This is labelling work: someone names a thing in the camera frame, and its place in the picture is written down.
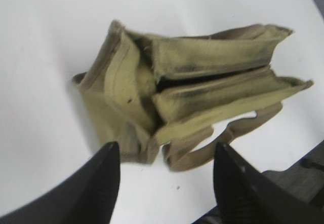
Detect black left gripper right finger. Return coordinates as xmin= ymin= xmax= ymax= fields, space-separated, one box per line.
xmin=213 ymin=142 xmax=323 ymax=223

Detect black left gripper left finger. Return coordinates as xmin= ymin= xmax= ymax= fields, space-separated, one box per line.
xmin=1 ymin=142 xmax=120 ymax=223

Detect yellow-olive canvas bag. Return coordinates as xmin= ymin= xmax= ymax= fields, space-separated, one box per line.
xmin=72 ymin=21 xmax=313 ymax=172

